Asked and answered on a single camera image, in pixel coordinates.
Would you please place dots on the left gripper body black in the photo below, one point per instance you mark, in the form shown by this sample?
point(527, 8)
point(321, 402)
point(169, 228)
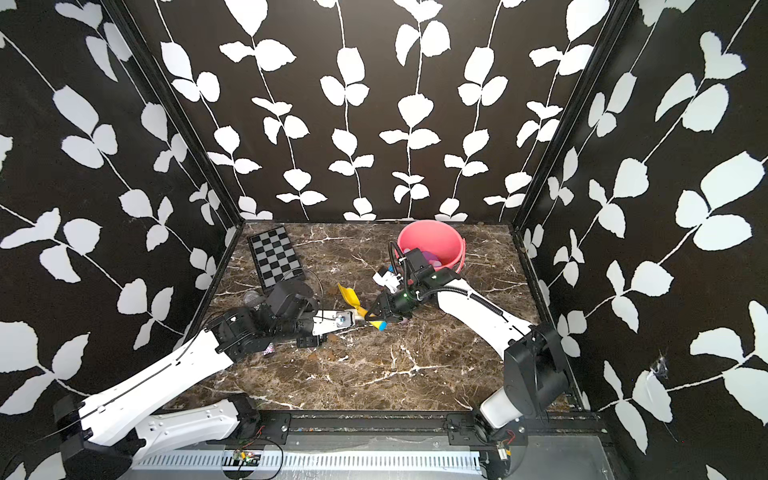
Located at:
point(302, 329)

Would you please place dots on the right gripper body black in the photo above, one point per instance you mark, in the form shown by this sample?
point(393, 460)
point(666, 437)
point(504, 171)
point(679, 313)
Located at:
point(401, 306)

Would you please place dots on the purple trowel pink handle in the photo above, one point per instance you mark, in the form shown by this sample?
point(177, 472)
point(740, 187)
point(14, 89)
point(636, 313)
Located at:
point(433, 260)

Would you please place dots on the pink plastic bucket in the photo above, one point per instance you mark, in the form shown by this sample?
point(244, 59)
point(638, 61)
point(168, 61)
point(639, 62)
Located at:
point(440, 239)

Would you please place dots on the yellow trowel yellow handle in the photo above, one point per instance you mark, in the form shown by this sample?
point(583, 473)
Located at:
point(350, 297)

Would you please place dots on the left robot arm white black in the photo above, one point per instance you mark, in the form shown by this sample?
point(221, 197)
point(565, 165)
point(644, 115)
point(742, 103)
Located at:
point(106, 434)

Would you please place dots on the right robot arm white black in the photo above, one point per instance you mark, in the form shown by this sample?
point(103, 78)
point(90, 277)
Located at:
point(534, 362)

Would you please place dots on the purple glitter cylinder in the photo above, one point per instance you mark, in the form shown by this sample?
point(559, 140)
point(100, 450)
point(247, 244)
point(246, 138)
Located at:
point(252, 297)

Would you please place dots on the black white checkerboard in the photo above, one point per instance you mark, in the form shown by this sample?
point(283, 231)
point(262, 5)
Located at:
point(275, 258)

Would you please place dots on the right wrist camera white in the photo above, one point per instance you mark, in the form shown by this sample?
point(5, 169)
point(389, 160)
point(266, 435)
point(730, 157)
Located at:
point(386, 277)

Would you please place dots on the black front rail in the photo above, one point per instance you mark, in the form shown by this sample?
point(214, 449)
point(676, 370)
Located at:
point(462, 428)

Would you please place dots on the white slotted cable duct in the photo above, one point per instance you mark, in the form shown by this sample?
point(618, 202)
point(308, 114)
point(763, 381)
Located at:
point(265, 461)

